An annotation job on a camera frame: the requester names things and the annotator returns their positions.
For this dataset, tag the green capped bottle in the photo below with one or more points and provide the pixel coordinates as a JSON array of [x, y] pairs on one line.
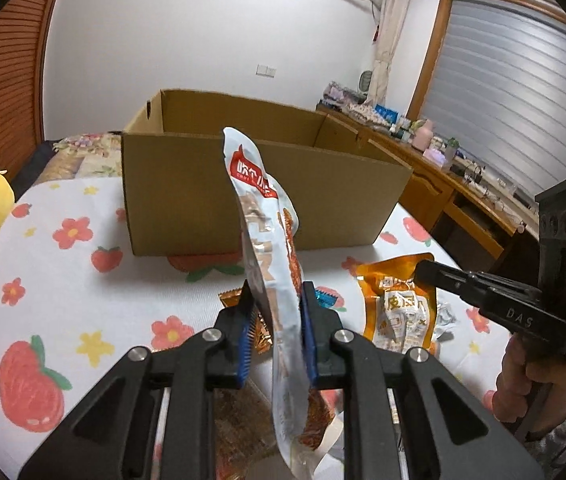
[[451, 149]]

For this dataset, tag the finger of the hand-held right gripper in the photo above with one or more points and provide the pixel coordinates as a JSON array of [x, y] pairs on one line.
[[463, 282]]

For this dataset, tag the blue candy wrapper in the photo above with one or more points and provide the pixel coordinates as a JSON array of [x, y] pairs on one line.
[[324, 298]]

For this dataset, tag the strawberry flower printed blanket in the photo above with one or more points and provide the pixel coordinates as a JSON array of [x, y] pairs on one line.
[[63, 285]]

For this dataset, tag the pile of desk clutter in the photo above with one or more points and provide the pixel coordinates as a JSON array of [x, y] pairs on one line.
[[358, 107]]

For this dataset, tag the wooden window frame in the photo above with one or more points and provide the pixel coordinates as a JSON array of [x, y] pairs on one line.
[[435, 60]]

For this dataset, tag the white wall switch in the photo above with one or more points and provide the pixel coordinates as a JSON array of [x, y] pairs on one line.
[[265, 70]]

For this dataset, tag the pink bottle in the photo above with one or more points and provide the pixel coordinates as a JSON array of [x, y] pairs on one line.
[[423, 137]]

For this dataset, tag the floral patterned quilt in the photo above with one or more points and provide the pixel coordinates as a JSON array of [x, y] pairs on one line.
[[83, 160]]

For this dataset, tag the wooden louvered wardrobe door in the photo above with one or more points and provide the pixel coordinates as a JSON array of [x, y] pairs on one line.
[[3, 85]]

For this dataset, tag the white snack packet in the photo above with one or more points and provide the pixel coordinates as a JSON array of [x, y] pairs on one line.
[[263, 240]]

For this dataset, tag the grey window blind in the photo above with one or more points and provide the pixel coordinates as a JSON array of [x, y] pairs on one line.
[[513, 90]]

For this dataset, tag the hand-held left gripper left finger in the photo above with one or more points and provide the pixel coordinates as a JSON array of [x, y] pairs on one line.
[[245, 332]]

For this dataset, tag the brown snack packet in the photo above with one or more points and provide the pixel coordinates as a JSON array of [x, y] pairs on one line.
[[238, 425]]

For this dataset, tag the small desk fan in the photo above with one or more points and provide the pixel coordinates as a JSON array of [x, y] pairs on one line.
[[365, 82]]

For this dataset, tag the person's right hand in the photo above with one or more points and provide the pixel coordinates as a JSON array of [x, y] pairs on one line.
[[548, 387]]

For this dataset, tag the small orange snack packet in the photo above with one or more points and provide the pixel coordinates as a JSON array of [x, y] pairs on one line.
[[228, 299]]

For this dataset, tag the cardboard box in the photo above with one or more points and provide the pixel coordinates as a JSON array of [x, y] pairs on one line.
[[183, 195]]

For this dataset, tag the dark cloth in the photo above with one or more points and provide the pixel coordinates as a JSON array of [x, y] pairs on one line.
[[35, 165]]

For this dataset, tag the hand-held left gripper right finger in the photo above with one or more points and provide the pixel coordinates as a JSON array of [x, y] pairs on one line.
[[309, 342]]

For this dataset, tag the blue packet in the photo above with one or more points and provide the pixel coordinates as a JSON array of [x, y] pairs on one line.
[[387, 112]]

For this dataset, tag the wooden desk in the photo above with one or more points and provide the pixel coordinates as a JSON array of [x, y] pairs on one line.
[[428, 180]]

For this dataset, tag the cream curtain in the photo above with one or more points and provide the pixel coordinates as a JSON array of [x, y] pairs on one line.
[[388, 35]]

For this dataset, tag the purple tissue box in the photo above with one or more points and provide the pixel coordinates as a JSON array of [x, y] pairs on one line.
[[435, 156]]

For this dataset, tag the large orange snack packet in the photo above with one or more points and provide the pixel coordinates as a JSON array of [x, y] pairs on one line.
[[393, 305]]

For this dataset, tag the red hanging ornament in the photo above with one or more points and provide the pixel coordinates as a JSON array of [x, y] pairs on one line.
[[377, 35]]

